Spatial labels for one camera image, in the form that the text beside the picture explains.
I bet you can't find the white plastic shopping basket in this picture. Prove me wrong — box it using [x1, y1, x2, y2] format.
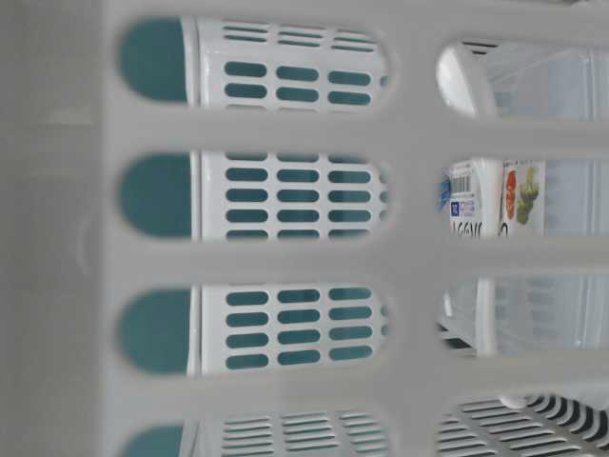
[1, 1, 608, 456]

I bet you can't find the clear plastic container with label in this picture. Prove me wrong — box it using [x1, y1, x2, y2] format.
[437, 42, 608, 355]

